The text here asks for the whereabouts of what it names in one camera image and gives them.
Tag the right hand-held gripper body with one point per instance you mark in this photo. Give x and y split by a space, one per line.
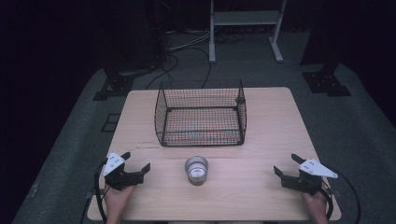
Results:
306 183

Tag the white metal stand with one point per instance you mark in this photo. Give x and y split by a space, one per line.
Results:
246 18

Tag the person's right hand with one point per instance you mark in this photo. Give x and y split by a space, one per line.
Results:
317 207

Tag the black stand base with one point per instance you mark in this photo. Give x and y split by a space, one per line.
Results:
116 85
327 82

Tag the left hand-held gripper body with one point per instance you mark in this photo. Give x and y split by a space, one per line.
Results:
120 179

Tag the silver metal cup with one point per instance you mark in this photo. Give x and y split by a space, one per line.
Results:
196 171

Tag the person's left hand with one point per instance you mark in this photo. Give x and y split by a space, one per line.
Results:
116 202

